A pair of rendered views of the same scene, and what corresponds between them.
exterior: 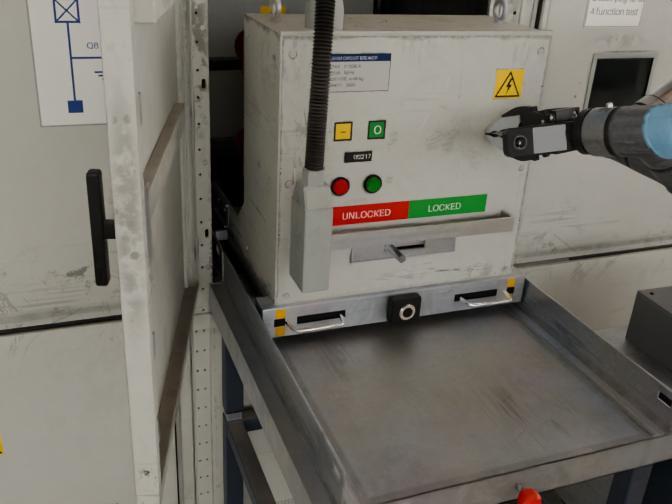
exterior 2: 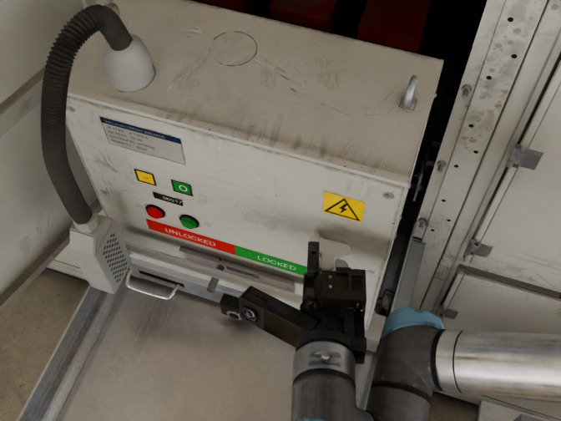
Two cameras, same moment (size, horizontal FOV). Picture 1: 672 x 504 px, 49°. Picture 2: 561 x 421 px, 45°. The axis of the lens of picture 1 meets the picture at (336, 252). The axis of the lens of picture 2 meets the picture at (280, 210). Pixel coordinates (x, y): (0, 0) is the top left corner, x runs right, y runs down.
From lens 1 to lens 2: 114 cm
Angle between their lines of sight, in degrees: 44
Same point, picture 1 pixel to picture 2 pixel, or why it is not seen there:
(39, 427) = not seen: hidden behind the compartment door
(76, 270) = not seen: hidden behind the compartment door
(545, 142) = (275, 329)
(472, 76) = (290, 185)
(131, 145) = not seen: outside the picture
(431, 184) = (257, 243)
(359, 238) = (168, 259)
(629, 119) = (296, 404)
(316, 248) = (90, 271)
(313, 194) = (78, 237)
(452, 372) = (223, 395)
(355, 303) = (191, 284)
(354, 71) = (141, 139)
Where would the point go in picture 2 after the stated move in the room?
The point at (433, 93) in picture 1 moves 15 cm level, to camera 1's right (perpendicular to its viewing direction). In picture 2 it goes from (242, 183) to (325, 245)
